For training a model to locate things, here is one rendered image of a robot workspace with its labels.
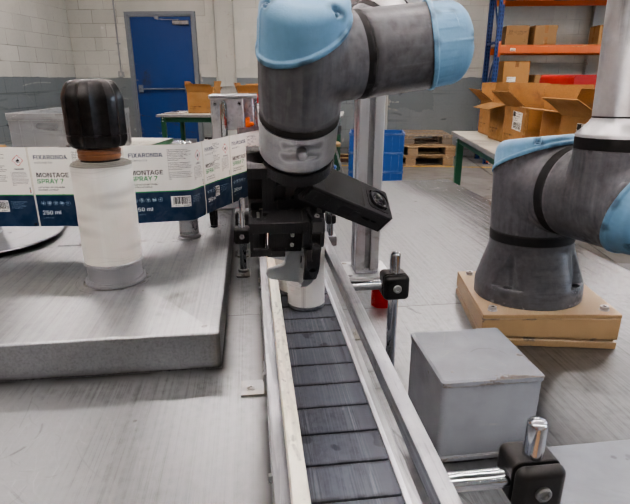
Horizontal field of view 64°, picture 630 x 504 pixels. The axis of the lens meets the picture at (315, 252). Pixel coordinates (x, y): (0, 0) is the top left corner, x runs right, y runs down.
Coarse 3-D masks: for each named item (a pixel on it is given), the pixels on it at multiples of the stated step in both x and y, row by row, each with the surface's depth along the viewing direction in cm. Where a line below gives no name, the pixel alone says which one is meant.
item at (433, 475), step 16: (336, 256) 65; (336, 272) 60; (352, 288) 55; (352, 304) 52; (352, 320) 51; (368, 320) 48; (368, 336) 45; (368, 352) 44; (384, 352) 42; (384, 368) 40; (384, 384) 39; (400, 384) 38; (400, 400) 36; (400, 416) 35; (416, 416) 34; (416, 432) 33; (416, 448) 32; (432, 448) 31; (416, 464) 32; (432, 464) 30; (432, 480) 29; (448, 480) 29; (432, 496) 29; (448, 496) 28
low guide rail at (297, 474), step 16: (272, 288) 68; (272, 304) 63; (288, 352) 52; (288, 368) 49; (288, 384) 46; (288, 400) 44; (288, 416) 42; (288, 432) 40; (288, 448) 38; (288, 464) 37; (304, 464) 37; (304, 480) 35; (304, 496) 34
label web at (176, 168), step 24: (192, 144) 95; (216, 144) 104; (240, 144) 113; (144, 168) 94; (168, 168) 94; (192, 168) 96; (216, 168) 105; (240, 168) 114; (72, 192) 93; (144, 192) 95; (168, 192) 96; (192, 192) 97; (216, 192) 106; (240, 192) 115; (72, 216) 94; (144, 216) 96; (168, 216) 97; (192, 216) 98
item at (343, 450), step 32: (288, 320) 66; (320, 320) 66; (320, 352) 59; (320, 384) 53; (352, 384) 52; (320, 416) 48; (352, 416) 48; (320, 448) 43; (352, 448) 43; (384, 448) 43; (320, 480) 40; (352, 480) 40; (384, 480) 40
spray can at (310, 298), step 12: (324, 216) 67; (324, 240) 68; (324, 252) 68; (324, 264) 69; (324, 276) 70; (288, 288) 69; (300, 288) 68; (312, 288) 68; (324, 288) 70; (288, 300) 70; (300, 300) 68; (312, 300) 68; (324, 300) 71
